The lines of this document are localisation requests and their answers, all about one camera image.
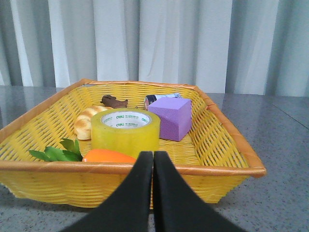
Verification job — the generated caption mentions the toy croissant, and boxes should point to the toy croissant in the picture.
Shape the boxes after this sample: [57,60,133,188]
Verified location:
[74,106,112,140]

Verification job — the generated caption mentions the brown toy dinosaur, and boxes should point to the brown toy dinosaur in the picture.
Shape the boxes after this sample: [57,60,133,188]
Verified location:
[101,95,128,109]

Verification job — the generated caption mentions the small printed jar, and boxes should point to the small printed jar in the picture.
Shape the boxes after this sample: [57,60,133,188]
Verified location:
[144,93,182,110]

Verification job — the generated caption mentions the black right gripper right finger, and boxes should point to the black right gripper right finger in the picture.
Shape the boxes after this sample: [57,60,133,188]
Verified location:
[153,151,245,232]

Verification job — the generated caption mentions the white pleated curtain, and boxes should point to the white pleated curtain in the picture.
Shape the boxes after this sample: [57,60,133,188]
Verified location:
[0,0,309,97]

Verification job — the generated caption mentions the yellow woven basket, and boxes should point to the yellow woven basket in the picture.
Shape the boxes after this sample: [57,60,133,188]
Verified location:
[0,79,267,208]

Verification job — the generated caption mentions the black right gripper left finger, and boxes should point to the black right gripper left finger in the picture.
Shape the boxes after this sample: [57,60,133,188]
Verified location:
[63,151,153,232]

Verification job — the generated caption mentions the orange toy carrot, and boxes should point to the orange toy carrot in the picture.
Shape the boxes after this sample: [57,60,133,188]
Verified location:
[28,138,137,163]

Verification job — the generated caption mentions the yellow tape roll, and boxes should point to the yellow tape roll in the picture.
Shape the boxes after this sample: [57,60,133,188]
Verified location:
[91,108,160,158]

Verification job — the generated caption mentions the purple foam cube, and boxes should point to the purple foam cube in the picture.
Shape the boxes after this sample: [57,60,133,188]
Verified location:
[148,97,192,142]

